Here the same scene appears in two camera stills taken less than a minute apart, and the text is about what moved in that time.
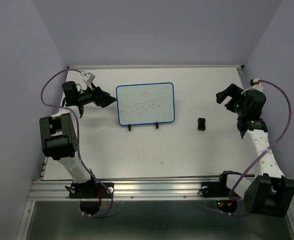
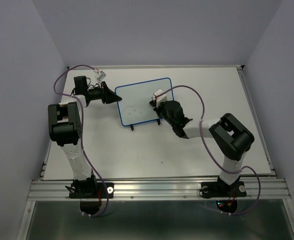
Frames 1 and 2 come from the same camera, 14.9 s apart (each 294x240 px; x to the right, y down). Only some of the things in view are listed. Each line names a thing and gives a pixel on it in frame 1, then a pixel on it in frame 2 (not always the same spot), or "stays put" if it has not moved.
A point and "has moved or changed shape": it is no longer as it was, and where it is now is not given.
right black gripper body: [240, 98] -> [161, 113]
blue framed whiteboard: [145, 103] stays put
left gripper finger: [105, 95] -> [107, 90]
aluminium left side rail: [42, 172] stays put
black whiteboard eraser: [201, 124] has moved or changed shape
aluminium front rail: [125, 190] stays put
